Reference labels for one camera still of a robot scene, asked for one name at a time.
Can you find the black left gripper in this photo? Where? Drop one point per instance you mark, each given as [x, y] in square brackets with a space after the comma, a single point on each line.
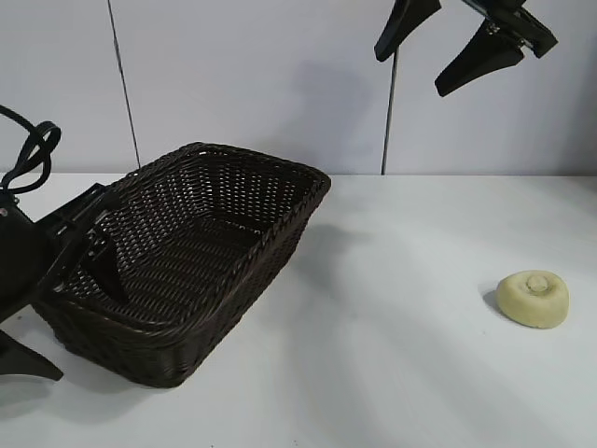
[23, 261]

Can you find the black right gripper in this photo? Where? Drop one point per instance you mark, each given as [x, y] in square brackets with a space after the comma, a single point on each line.
[527, 25]

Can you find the dark brown woven basket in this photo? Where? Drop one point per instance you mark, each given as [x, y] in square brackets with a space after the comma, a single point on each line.
[210, 261]

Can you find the pale yellow egg yolk pastry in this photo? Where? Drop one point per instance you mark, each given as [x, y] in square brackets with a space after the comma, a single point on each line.
[531, 305]

